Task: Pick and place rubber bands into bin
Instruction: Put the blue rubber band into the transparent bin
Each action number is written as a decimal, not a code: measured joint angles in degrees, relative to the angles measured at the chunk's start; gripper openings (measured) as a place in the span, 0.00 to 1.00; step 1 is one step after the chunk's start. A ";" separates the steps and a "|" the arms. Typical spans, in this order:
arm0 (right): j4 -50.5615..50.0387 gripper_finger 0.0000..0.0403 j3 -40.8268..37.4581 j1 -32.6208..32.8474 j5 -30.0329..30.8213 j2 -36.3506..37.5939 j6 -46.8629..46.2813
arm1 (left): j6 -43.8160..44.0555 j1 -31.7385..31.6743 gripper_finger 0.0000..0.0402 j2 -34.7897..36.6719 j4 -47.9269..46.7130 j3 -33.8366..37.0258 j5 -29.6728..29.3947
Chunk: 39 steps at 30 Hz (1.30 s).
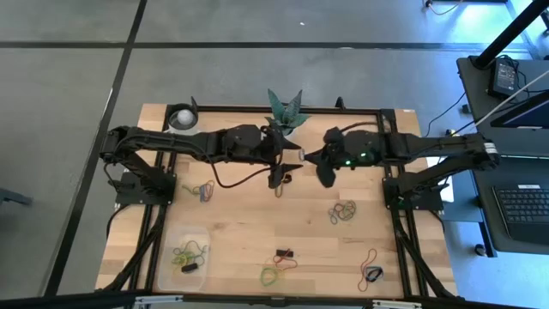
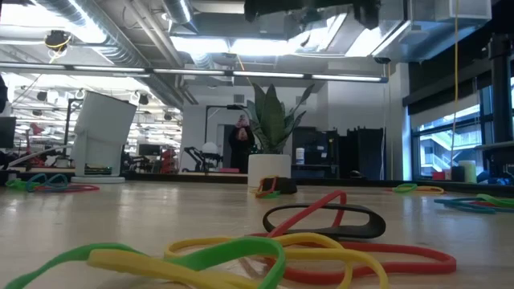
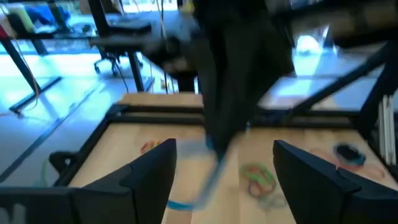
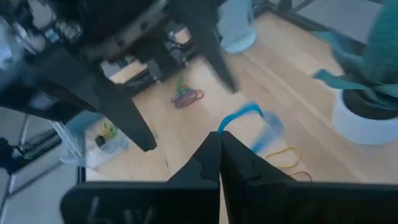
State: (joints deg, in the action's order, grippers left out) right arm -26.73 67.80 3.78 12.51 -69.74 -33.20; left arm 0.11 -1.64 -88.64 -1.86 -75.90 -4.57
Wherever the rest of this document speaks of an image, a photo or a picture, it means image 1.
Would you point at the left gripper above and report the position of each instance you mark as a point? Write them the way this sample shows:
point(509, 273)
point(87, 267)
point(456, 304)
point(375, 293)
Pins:
point(272, 150)

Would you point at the black keyboard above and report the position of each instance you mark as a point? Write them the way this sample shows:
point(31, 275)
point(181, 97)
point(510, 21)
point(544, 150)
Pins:
point(523, 210)

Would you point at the rubber band bundle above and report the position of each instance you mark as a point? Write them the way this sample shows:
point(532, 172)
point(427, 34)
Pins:
point(211, 184)

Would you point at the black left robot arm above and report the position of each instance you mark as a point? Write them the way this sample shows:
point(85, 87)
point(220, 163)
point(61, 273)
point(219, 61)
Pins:
point(171, 139)

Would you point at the silver metal bracket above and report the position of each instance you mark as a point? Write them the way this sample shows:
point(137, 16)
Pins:
point(158, 299)
point(396, 304)

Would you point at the black aluminium table frame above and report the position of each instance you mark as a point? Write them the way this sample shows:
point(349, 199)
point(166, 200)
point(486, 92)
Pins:
point(240, 110)

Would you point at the black caster wheel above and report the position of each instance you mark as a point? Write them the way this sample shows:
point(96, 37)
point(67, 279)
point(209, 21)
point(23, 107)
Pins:
point(479, 250)

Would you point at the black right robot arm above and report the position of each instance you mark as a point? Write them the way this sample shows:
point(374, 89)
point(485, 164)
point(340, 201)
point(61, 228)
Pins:
point(442, 146)

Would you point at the black rig beam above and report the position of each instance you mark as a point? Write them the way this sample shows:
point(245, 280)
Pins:
point(51, 301)

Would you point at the small black table camera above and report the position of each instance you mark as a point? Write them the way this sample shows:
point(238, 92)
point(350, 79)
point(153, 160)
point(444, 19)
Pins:
point(278, 301)

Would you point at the white ball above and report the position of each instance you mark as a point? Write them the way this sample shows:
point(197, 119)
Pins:
point(185, 117)

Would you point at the black power adapter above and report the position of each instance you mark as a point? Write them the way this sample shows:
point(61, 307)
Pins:
point(504, 79)

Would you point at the white cylindrical container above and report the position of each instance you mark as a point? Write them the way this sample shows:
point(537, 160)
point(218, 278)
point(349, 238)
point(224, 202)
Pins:
point(176, 124)

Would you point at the black side desk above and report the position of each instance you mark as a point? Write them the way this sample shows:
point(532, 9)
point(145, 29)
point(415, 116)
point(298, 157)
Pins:
point(484, 180)

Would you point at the thin white rod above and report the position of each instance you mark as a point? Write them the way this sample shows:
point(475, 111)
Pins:
point(510, 98)

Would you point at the open laptop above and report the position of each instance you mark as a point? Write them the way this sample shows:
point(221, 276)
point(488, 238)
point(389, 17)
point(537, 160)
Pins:
point(514, 141)

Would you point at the clear plastic bin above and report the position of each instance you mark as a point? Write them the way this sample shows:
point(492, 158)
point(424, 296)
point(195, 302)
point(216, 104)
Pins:
point(171, 283)

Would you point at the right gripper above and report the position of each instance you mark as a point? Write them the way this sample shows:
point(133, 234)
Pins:
point(349, 150)

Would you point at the small black plug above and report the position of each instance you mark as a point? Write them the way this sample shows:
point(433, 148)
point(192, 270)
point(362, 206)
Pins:
point(466, 108)

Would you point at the grey metal leg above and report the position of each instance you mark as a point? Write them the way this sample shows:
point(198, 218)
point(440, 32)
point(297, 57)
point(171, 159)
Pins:
point(13, 196)

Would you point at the snake plant in white pot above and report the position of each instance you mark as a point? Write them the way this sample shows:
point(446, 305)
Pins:
point(285, 116)

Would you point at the black diagonal pole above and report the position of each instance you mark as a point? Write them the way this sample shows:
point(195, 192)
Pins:
point(510, 32)

